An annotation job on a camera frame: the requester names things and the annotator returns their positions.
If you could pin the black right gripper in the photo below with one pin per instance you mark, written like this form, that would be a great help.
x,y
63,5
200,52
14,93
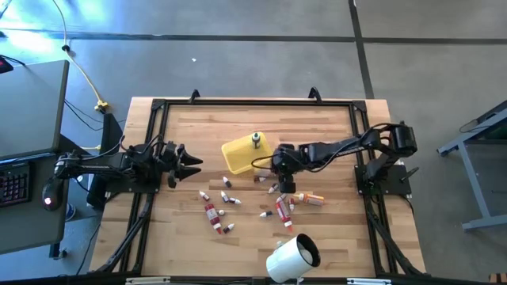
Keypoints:
x,y
286,160

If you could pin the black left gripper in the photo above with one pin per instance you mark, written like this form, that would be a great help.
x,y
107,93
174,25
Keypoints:
x,y
172,166

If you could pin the large orange food colouring bottle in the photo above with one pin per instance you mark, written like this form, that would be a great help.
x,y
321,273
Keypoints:
x,y
315,196

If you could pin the yellow plastic bin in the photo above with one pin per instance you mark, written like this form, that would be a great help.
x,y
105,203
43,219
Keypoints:
x,y
237,154

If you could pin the large yellow food colouring bottle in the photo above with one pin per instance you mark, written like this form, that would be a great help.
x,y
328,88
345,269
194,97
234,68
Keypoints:
x,y
313,202

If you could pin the large red food colouring bottle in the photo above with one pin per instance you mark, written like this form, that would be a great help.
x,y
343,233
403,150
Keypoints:
x,y
283,211
212,213

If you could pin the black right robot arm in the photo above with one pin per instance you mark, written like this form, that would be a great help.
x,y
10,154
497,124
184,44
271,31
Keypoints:
x,y
340,148

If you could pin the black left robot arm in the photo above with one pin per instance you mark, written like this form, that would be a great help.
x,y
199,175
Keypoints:
x,y
99,168

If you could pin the green-tipped food colouring bottle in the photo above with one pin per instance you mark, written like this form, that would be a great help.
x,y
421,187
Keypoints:
x,y
256,139

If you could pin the white cylindrical housing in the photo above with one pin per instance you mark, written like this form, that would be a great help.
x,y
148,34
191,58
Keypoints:
x,y
289,259

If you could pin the small clear white object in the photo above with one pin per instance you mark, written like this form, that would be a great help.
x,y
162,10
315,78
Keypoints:
x,y
79,179

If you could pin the round blue white object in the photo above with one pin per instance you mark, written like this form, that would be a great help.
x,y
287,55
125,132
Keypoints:
x,y
71,211

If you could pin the black computer mouse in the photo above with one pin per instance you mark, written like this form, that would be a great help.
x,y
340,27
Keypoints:
x,y
51,196

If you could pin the small black desk foot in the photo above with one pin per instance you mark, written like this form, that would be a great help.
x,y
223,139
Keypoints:
x,y
59,252

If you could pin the grey desk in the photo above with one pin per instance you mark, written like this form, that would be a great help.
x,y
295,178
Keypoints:
x,y
31,229

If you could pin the black backlit keyboard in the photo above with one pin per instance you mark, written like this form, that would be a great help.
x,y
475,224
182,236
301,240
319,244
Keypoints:
x,y
16,184

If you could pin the grey metal table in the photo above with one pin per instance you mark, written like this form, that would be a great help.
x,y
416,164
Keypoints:
x,y
471,182

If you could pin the black device with red light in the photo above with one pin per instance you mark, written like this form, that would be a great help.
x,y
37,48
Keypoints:
x,y
4,64

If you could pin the brown striped object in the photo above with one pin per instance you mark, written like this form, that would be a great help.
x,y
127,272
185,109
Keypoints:
x,y
498,278

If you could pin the black aluminium table frame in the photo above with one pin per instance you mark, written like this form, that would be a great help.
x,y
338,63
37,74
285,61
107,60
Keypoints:
x,y
257,103

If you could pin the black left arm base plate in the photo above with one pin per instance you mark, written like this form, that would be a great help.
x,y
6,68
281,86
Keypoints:
x,y
126,187

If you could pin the black hooked frame bracket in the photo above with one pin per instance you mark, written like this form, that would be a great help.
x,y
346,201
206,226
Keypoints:
x,y
315,92
195,93

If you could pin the black desk leg frame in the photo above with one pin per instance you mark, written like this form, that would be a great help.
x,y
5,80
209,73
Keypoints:
x,y
113,132

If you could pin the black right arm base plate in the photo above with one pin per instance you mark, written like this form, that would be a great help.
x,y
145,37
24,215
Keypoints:
x,y
396,186

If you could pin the silver metal bracket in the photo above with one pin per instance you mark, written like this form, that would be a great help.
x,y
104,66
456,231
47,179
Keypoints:
x,y
146,281
368,282

